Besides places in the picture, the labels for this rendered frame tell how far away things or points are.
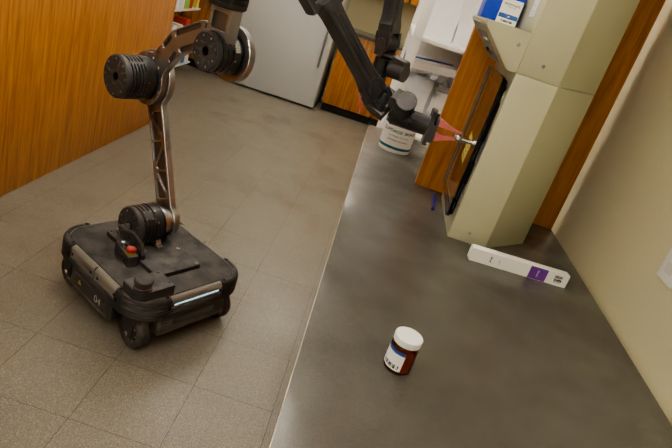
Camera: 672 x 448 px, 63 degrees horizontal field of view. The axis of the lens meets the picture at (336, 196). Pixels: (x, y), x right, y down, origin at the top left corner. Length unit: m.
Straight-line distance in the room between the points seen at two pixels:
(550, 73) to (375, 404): 0.93
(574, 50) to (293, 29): 5.16
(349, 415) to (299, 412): 0.08
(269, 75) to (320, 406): 5.87
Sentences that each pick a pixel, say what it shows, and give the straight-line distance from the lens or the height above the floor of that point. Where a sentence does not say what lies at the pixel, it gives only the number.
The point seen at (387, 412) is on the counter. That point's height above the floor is 0.94.
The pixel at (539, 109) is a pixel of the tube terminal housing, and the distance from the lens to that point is 1.49.
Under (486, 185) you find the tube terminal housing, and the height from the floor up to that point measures 1.11.
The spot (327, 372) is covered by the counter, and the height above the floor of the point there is 0.94.
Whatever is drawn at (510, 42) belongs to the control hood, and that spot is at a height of 1.47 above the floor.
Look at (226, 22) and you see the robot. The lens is 1.99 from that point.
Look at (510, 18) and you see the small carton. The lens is 1.51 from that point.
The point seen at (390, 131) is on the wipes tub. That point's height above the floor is 1.02.
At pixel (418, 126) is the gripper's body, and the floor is 1.19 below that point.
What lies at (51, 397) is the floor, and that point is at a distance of 2.12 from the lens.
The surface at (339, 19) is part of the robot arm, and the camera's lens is 1.41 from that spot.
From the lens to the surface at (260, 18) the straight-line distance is 6.52.
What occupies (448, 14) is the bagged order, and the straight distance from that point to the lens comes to 2.83.
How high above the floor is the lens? 1.50
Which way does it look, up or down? 21 degrees down
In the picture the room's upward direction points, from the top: 18 degrees clockwise
